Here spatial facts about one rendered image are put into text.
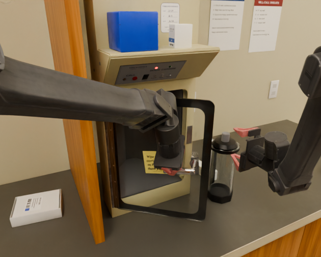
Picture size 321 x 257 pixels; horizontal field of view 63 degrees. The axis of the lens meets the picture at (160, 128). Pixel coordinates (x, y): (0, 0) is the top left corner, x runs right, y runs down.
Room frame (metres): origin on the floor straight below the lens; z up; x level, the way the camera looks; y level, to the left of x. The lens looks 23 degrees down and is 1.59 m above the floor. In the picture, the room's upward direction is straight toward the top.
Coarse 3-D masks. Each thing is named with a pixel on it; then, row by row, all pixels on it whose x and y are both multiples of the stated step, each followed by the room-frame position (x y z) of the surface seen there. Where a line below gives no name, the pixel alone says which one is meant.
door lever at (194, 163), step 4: (192, 160) 0.65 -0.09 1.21; (192, 164) 0.64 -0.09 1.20; (196, 164) 0.65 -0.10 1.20; (168, 168) 0.62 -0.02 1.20; (184, 168) 0.62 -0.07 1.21; (188, 168) 0.62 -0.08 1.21; (192, 168) 0.62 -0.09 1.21; (164, 172) 0.62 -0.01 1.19; (180, 172) 0.61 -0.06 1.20; (184, 172) 0.61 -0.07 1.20; (188, 172) 0.61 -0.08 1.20; (192, 172) 0.60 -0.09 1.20
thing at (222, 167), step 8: (216, 152) 0.82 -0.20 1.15; (216, 160) 0.82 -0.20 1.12; (224, 160) 0.80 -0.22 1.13; (232, 160) 0.81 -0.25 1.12; (216, 168) 0.81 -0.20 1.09; (224, 168) 0.80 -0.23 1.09; (232, 168) 0.81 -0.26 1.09; (216, 176) 0.81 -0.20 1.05; (224, 176) 0.80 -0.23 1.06; (232, 176) 0.82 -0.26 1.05; (208, 184) 0.84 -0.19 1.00; (216, 184) 0.81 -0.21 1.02; (224, 184) 0.80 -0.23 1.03; (232, 184) 0.83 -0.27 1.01; (216, 192) 0.81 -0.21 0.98; (224, 192) 0.80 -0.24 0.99
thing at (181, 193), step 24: (192, 120) 0.66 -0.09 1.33; (120, 144) 0.70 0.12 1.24; (144, 144) 0.69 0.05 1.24; (192, 144) 0.66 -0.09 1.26; (120, 168) 0.71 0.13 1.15; (144, 168) 0.69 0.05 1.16; (120, 192) 0.71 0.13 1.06; (144, 192) 0.69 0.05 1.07; (168, 192) 0.67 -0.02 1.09; (192, 192) 0.65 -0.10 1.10; (168, 216) 0.67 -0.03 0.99; (192, 216) 0.65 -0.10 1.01
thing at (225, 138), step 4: (224, 132) 0.85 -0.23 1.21; (224, 136) 0.84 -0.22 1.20; (228, 136) 0.84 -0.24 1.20; (216, 140) 0.85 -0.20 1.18; (220, 140) 0.85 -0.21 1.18; (224, 140) 0.84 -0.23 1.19; (228, 140) 0.84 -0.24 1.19; (232, 140) 0.85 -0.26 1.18; (212, 144) 0.84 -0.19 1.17; (216, 144) 0.83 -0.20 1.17; (220, 144) 0.82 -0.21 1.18; (224, 144) 0.82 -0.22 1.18; (228, 144) 0.82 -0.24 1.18; (232, 144) 0.82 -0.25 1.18; (236, 144) 0.83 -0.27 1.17; (220, 148) 0.81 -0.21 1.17; (224, 148) 0.81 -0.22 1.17; (228, 148) 0.80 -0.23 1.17; (232, 148) 0.81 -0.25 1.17
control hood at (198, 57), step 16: (160, 48) 0.73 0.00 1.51; (176, 48) 0.73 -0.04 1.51; (192, 48) 0.73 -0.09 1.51; (208, 48) 0.75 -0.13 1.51; (112, 64) 0.64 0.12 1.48; (128, 64) 0.66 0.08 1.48; (192, 64) 0.77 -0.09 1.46; (208, 64) 0.80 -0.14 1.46; (112, 80) 0.69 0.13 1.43; (160, 80) 0.77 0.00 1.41
